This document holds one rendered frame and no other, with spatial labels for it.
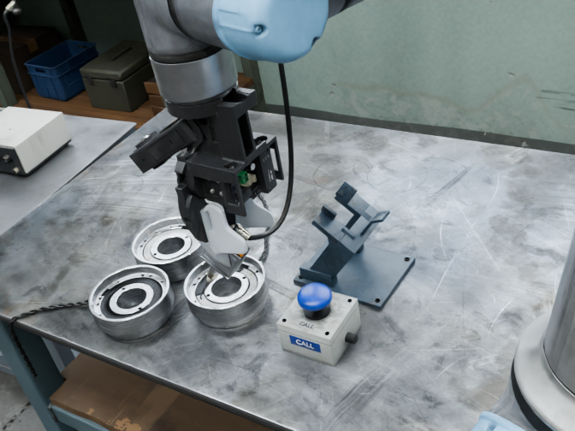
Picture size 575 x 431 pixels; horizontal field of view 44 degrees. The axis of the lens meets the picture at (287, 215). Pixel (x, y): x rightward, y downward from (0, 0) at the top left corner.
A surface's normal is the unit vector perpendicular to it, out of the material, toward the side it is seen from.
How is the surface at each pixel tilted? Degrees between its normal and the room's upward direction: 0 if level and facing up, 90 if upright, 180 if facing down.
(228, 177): 90
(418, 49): 90
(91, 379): 0
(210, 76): 90
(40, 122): 0
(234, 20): 80
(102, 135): 0
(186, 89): 90
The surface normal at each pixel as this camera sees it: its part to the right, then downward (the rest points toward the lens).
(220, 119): -0.54, 0.56
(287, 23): 0.66, 0.34
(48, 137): 0.88, 0.15
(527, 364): -0.75, -0.55
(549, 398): -0.69, -0.29
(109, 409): -0.16, -0.80
